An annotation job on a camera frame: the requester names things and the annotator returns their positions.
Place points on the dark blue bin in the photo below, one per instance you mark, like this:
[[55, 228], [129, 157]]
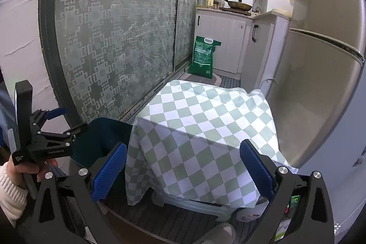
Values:
[[100, 135]]

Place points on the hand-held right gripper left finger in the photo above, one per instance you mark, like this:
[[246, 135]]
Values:
[[110, 172]]

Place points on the patterned frosted sliding door panel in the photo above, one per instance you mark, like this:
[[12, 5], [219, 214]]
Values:
[[190, 4], [108, 32]]

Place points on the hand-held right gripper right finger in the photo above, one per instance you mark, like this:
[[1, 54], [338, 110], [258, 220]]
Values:
[[257, 169]]

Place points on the person's left hand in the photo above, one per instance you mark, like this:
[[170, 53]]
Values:
[[44, 171]]

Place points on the green white checkered tablecloth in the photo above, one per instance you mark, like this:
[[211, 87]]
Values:
[[194, 129]]

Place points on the white printed plastic bag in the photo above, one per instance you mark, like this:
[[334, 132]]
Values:
[[251, 212]]

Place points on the frying pan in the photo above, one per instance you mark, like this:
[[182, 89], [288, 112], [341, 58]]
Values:
[[240, 5]]

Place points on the flat cooktop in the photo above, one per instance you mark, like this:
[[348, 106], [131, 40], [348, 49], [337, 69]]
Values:
[[234, 12]]

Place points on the green rice bag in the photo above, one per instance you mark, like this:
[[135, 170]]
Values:
[[203, 58]]

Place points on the taller white kitchen cabinet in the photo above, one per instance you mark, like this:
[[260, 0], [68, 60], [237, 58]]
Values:
[[266, 46]]

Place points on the beige refrigerator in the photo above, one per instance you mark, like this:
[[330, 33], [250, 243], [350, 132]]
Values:
[[314, 75]]

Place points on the beige slipper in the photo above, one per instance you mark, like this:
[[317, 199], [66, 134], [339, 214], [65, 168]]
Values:
[[220, 232]]

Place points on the dark striped floor mat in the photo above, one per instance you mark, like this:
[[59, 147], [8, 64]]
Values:
[[230, 81]]

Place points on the oval grey floor mat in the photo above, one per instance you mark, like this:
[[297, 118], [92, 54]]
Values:
[[216, 79]]

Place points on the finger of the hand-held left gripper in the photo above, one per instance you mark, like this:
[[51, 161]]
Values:
[[57, 113], [77, 129]]

